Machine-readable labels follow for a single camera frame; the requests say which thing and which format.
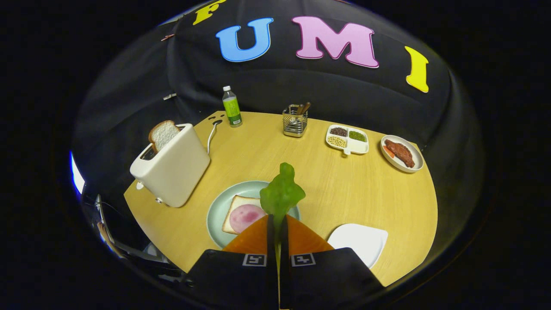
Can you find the round white meat plate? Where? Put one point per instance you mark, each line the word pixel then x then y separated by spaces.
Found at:
pixel 413 150

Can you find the black backdrop cloth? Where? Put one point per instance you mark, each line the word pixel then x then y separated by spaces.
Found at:
pixel 344 94

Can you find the pink ham slice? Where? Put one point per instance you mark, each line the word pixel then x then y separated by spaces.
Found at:
pixel 245 217

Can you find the light green round plate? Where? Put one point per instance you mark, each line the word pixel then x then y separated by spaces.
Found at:
pixel 219 206

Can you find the orange carrot piece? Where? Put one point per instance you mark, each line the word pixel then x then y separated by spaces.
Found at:
pixel 388 151

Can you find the white bread slice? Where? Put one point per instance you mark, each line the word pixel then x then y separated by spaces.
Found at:
pixel 237 204

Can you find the green label water bottle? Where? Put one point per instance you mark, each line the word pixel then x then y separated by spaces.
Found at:
pixel 232 110

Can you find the pink cloth clip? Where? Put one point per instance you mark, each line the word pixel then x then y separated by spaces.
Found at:
pixel 168 37

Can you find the toasted bread slice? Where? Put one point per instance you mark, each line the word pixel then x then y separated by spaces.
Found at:
pixel 163 134

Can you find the brown meat piece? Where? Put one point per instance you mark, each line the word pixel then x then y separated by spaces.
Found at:
pixel 400 151

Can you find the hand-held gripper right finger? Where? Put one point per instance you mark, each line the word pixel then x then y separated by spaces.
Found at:
pixel 285 245

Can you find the white divided bean dish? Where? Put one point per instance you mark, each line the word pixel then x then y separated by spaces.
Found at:
pixel 359 147

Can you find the white flat plate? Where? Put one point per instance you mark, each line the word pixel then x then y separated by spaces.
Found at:
pixel 359 241

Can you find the green lettuce leaf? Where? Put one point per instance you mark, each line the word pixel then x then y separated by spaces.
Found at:
pixel 282 193

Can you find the white toaster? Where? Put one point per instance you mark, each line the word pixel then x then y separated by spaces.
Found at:
pixel 176 168

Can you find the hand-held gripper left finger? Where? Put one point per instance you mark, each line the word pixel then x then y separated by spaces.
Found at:
pixel 271 241

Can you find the silver cloth clip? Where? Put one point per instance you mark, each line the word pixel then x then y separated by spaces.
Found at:
pixel 169 96

